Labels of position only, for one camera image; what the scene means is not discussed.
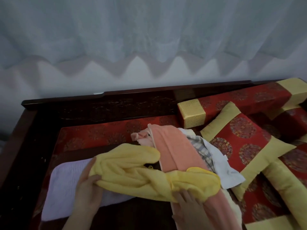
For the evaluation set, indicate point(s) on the person's right hand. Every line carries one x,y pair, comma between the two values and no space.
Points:
192,210

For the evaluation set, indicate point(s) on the dark carved wooden sofa frame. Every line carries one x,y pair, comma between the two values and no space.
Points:
96,105

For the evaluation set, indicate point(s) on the red square pillow yellow border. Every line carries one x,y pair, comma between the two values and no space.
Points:
244,141
287,184

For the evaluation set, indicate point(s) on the red patterned seat cushion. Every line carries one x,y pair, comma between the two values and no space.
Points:
96,136
259,208

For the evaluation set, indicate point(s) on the yellow towel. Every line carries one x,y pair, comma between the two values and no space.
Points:
134,170

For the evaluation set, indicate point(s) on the dark wooden low table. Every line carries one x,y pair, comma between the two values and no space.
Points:
134,213

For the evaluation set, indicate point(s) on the salmon towel with white trim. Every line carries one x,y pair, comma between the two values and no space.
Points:
172,146

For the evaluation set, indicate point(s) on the grey striped towel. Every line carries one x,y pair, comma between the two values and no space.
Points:
223,165

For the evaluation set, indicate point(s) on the lavender ribbed towel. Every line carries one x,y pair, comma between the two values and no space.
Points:
62,184

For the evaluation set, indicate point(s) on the red bolster with yellow ends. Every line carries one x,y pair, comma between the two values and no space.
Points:
295,122
239,100

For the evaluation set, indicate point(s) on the light pink scalloped towel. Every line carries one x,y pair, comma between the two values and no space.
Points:
141,136

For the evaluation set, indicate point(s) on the white sheer curtain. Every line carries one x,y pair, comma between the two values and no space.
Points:
153,26

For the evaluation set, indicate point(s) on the person's left hand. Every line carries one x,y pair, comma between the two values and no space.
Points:
86,196

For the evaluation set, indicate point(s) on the cream towel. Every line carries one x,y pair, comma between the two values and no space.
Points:
233,206

